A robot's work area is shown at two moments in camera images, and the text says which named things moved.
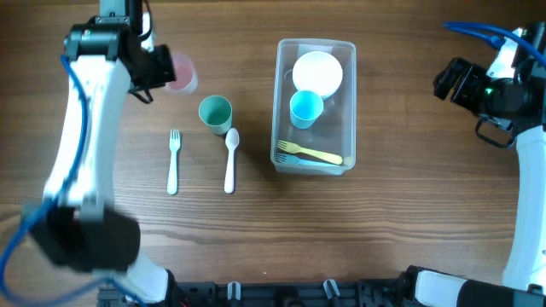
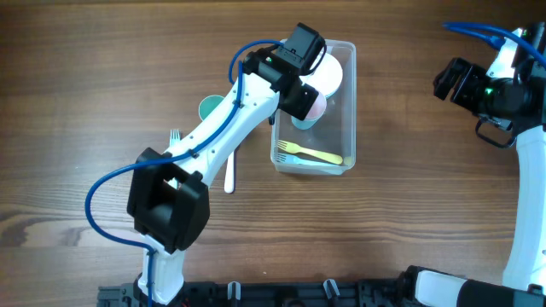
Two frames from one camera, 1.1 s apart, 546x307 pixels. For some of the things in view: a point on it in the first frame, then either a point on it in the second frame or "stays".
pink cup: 185,72 to 317,109
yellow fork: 294,149 stays
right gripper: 450,78 stays
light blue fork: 283,158 stays
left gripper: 161,68 to 302,101
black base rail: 373,292 stays
